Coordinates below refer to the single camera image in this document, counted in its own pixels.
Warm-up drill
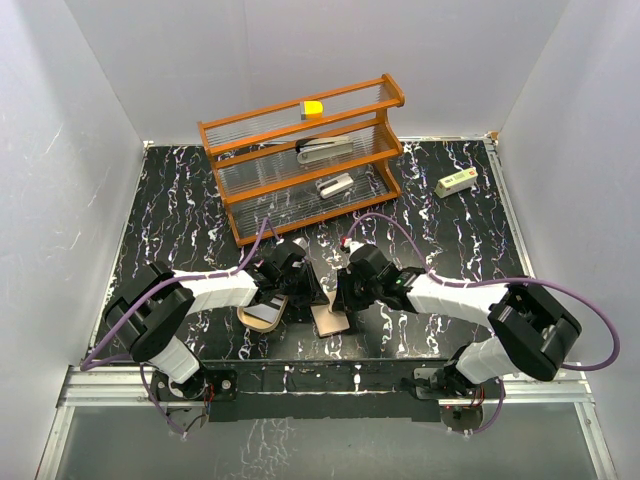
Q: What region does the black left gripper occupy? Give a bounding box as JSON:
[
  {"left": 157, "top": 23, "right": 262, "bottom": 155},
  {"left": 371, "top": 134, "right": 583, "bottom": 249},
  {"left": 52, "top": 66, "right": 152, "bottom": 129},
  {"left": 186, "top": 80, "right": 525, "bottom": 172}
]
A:
[{"left": 277, "top": 260, "right": 328, "bottom": 308}]

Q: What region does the pink leather card holder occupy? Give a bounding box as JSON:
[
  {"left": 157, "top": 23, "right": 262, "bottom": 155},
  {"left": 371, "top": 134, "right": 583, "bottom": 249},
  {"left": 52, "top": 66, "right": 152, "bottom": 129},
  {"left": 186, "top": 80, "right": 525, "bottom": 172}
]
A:
[{"left": 311, "top": 291, "right": 350, "bottom": 338}]

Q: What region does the white card stack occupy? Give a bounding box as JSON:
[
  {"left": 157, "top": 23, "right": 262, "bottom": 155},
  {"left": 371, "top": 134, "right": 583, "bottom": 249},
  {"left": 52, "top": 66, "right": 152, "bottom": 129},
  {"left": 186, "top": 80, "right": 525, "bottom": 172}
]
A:
[{"left": 244, "top": 297, "right": 287, "bottom": 324}]

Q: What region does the beige card box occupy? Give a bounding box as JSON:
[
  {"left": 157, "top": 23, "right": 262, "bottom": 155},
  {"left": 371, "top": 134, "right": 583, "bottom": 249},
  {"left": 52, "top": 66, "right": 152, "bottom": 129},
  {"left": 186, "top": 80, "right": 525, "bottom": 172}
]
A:
[{"left": 236, "top": 296, "right": 288, "bottom": 333}]

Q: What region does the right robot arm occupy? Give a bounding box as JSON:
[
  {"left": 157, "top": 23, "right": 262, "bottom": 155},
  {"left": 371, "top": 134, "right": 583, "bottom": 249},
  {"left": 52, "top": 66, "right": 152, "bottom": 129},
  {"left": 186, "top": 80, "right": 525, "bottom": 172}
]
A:
[{"left": 333, "top": 240, "right": 582, "bottom": 397}]

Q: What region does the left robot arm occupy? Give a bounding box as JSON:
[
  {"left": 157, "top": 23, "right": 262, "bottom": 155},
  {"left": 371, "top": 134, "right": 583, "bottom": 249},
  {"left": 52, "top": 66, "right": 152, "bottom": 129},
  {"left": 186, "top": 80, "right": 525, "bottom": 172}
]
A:
[{"left": 103, "top": 240, "right": 330, "bottom": 399}]

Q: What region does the small white stapler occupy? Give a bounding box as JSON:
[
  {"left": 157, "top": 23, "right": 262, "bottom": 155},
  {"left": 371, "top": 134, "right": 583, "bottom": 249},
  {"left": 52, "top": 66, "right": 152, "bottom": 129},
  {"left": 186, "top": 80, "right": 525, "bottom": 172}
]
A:
[{"left": 317, "top": 173, "right": 354, "bottom": 199}]

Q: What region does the orange wooden shelf rack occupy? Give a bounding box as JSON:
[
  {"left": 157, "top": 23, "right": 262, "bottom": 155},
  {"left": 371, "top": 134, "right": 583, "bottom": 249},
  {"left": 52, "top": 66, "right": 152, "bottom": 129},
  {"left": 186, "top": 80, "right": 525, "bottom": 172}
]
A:
[{"left": 198, "top": 73, "right": 405, "bottom": 246}]

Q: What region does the large grey black stapler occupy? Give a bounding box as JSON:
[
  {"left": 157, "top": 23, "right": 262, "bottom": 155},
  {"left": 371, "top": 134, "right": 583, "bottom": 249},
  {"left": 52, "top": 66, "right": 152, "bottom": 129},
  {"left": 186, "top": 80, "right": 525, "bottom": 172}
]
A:
[{"left": 295, "top": 136, "right": 353, "bottom": 165}]

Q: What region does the white staples box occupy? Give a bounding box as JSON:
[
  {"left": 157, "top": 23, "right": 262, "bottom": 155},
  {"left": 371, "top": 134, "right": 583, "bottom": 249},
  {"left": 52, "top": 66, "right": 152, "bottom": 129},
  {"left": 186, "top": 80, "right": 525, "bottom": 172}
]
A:
[{"left": 435, "top": 167, "right": 477, "bottom": 198}]

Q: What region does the yellow grey tape dispenser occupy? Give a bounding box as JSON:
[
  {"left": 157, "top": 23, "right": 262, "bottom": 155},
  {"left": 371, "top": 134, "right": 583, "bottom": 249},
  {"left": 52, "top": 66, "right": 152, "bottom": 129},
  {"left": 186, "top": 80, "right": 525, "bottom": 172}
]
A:
[{"left": 300, "top": 100, "right": 324, "bottom": 121}]

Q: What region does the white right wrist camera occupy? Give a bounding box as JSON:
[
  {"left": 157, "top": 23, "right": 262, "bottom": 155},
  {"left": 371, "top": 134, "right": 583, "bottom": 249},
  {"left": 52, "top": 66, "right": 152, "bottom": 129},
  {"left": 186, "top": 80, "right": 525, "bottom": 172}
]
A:
[{"left": 340, "top": 237, "right": 365, "bottom": 255}]

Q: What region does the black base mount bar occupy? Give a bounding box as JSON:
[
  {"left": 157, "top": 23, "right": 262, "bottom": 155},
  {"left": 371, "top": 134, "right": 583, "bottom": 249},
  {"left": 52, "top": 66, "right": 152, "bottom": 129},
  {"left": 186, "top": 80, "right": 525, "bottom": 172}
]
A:
[{"left": 204, "top": 358, "right": 444, "bottom": 422}]

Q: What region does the aluminium frame rail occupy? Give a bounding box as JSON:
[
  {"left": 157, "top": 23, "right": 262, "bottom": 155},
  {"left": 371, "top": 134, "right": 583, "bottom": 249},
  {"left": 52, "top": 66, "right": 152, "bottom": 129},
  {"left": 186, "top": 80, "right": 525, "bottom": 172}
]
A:
[{"left": 484, "top": 132, "right": 619, "bottom": 480}]

